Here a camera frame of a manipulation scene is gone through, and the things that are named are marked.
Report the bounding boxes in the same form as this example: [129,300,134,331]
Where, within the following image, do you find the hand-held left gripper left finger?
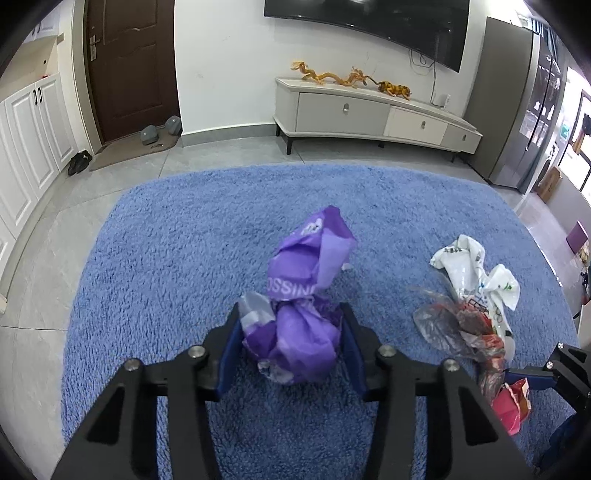
[51,302,245,480]

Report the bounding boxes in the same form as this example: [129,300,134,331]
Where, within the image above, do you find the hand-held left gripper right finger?
[341,302,539,480]

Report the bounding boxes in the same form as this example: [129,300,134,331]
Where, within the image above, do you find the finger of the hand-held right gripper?
[505,342,591,411]

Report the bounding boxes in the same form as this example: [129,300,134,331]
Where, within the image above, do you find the purple plastic bag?
[238,205,357,386]

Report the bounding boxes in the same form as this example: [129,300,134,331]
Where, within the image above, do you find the dark blue cloth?
[538,413,591,469]

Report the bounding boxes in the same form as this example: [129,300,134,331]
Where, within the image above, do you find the clear red printed plastic bag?
[412,286,509,402]

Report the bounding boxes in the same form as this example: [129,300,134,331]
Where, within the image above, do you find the white printed plastic bag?
[429,234,522,361]

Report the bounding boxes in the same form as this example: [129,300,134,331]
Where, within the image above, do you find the blue rug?
[60,165,580,480]

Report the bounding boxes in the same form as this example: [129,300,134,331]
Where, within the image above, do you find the purple box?
[566,220,589,254]

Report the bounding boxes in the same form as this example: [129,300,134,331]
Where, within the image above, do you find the cardboard box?
[538,166,561,204]

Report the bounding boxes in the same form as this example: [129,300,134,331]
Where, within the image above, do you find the washing machine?
[540,143,559,185]

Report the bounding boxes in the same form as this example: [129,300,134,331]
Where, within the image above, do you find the brown doormat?
[89,134,178,172]

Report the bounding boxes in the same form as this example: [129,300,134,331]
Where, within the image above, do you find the balcony window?
[556,67,591,195]

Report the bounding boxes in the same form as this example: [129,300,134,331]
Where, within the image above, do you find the pair of black shoes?
[68,150,93,177]

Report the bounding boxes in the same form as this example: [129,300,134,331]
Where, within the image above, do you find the grey white television cabinet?
[273,76,483,162]

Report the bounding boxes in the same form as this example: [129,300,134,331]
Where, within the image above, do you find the grey refrigerator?
[464,16,566,195]

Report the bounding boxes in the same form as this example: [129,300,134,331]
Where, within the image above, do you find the yellow tiger figurine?
[376,80,413,100]

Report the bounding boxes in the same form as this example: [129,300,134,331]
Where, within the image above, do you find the yellow dragon figurine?
[291,60,369,88]

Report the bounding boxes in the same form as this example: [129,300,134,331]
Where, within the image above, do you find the white floor cabinets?
[0,71,78,273]

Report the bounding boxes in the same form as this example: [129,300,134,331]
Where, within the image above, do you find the brown door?
[85,0,182,143]

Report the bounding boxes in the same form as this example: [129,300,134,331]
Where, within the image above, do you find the blue curtain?
[517,14,559,42]

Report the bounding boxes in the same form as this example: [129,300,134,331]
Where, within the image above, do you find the television cable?
[411,48,439,104]

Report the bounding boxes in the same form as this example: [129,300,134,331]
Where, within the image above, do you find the wall television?
[264,0,471,73]

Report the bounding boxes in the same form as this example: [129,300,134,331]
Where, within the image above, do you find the white wall cabinets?
[25,18,58,44]

